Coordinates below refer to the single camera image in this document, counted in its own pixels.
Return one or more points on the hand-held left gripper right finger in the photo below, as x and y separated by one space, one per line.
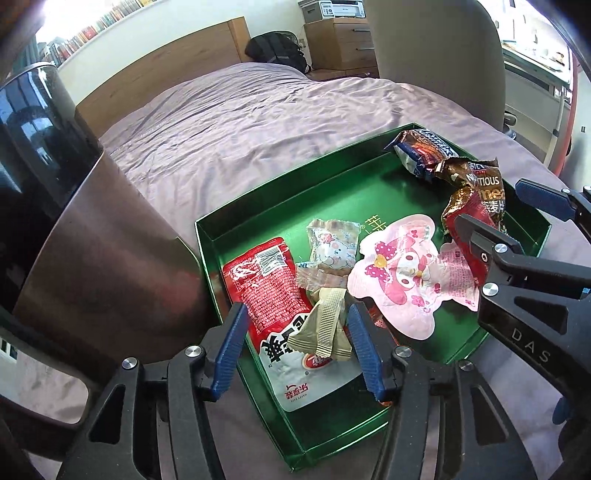
367 355

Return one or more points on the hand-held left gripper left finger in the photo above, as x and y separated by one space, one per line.
228 355

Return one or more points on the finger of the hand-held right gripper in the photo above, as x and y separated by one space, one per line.
545 198
485 244

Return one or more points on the olive green snack packet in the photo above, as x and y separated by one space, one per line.
323 323

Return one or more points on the brown crinkled snack packet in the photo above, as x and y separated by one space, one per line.
480 184

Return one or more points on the pink cartoon snack pouch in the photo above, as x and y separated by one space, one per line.
401 286

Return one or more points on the red and white snack pouch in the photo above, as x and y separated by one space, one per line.
268 286

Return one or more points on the blue and brown cookie packet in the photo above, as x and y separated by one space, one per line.
420 154

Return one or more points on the white cartoon candy packet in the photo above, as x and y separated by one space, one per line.
330 249

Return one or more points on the green rectangular tray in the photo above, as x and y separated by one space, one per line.
286 217

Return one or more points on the red curved tube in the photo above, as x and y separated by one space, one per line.
572 115

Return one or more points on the white desk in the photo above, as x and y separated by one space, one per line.
531 69

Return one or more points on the brown and black electric kettle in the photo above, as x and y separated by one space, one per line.
115 240

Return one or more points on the beige office chair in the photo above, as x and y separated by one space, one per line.
429 46

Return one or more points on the wooden dresser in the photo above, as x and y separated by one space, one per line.
341 41

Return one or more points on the grey printer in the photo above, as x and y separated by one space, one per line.
332 9

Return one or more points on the black backpack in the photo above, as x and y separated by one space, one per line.
272 48

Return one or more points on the wooden headboard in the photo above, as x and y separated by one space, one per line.
175 64

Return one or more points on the row of books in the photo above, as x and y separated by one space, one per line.
92 27

